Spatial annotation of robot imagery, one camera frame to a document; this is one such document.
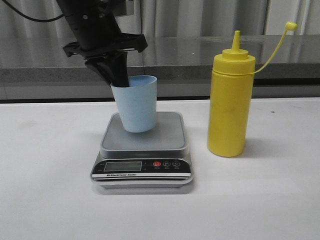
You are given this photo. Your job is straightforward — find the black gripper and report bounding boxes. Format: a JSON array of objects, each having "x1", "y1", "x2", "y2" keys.
[{"x1": 57, "y1": 0, "x2": 148, "y2": 88}]

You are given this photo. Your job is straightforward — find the light blue plastic cup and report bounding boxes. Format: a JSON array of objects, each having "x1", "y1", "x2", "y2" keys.
[{"x1": 111, "y1": 75, "x2": 158, "y2": 133}]

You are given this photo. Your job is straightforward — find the yellow squeeze bottle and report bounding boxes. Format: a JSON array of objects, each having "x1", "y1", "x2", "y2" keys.
[{"x1": 207, "y1": 21, "x2": 298, "y2": 158}]

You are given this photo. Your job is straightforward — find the silver electronic kitchen scale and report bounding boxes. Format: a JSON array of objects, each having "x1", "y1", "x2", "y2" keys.
[{"x1": 90, "y1": 111, "x2": 194, "y2": 194}]

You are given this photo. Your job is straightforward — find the grey curtain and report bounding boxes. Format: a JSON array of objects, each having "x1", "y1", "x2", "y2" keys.
[{"x1": 0, "y1": 0, "x2": 320, "y2": 39}]

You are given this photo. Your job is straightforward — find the grey granite counter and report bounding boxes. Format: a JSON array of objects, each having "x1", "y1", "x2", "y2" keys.
[{"x1": 0, "y1": 35, "x2": 320, "y2": 102}]

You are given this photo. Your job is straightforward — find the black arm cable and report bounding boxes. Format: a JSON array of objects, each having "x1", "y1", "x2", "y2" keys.
[{"x1": 4, "y1": 0, "x2": 65, "y2": 23}]

